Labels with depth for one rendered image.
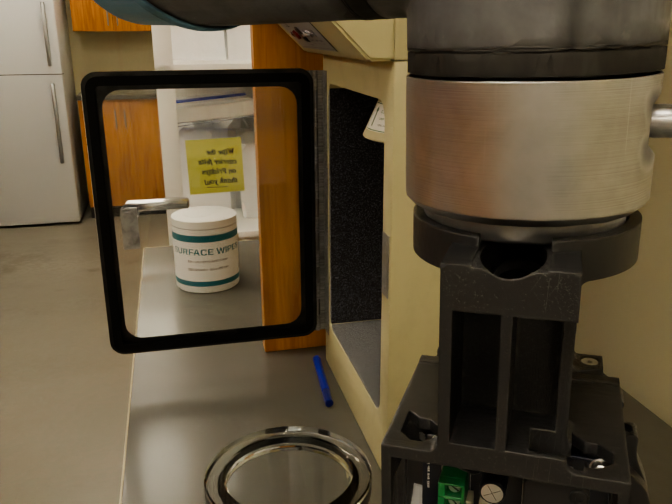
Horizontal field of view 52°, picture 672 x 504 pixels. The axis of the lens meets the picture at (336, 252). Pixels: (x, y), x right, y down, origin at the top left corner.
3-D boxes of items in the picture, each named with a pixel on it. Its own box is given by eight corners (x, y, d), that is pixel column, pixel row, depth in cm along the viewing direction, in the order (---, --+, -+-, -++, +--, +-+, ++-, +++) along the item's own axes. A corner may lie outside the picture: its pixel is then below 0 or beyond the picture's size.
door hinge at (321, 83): (325, 328, 108) (322, 69, 96) (329, 334, 105) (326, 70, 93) (315, 329, 107) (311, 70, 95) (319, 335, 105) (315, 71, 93)
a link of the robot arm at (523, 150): (430, 66, 26) (672, 63, 23) (429, 187, 27) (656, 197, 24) (378, 82, 19) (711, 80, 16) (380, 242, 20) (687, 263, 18)
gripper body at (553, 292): (373, 596, 23) (367, 247, 19) (424, 450, 30) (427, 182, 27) (623, 654, 20) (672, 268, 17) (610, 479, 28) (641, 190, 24)
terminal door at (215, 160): (317, 334, 106) (313, 67, 94) (111, 355, 100) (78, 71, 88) (316, 332, 107) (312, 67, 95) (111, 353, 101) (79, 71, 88)
